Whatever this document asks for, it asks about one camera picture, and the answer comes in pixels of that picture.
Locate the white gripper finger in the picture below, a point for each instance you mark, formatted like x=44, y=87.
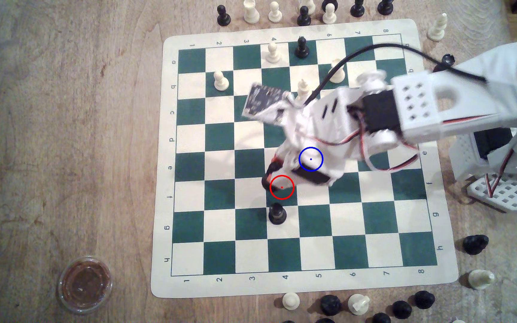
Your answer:
x=285, y=179
x=282, y=157

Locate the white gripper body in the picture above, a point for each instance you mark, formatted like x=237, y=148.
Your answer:
x=312, y=177

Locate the tall black chess piece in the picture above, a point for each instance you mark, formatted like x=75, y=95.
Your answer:
x=270, y=172

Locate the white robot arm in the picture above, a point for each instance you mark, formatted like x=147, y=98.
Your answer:
x=474, y=98

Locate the black chess rook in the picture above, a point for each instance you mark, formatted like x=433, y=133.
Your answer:
x=277, y=214

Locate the white chess king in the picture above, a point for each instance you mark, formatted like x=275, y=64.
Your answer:
x=303, y=89

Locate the white chess rook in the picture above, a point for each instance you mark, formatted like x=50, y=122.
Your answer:
x=338, y=76
x=251, y=12

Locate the black chess pawn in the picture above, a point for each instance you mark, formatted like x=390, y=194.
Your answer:
x=302, y=48
x=223, y=17
x=304, y=18
x=357, y=9

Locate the green white chess mat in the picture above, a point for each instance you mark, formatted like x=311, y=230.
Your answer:
x=195, y=143

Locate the white chess pawn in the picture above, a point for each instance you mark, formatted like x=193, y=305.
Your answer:
x=221, y=82
x=275, y=13
x=273, y=54
x=291, y=301
x=329, y=15

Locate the black chess bishop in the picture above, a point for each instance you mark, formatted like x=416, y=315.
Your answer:
x=447, y=59

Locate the white chess knight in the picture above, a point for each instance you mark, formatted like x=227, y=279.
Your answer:
x=358, y=304

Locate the white chess bishop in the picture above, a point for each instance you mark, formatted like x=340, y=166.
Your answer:
x=437, y=29

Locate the black chess knight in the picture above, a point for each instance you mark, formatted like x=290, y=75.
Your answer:
x=475, y=244

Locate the clear cup brown sauce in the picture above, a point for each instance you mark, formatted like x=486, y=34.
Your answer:
x=85, y=284

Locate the gripper camera circuit board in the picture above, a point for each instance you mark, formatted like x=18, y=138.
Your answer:
x=263, y=101

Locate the white perforated base plate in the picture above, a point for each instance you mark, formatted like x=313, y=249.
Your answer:
x=505, y=197

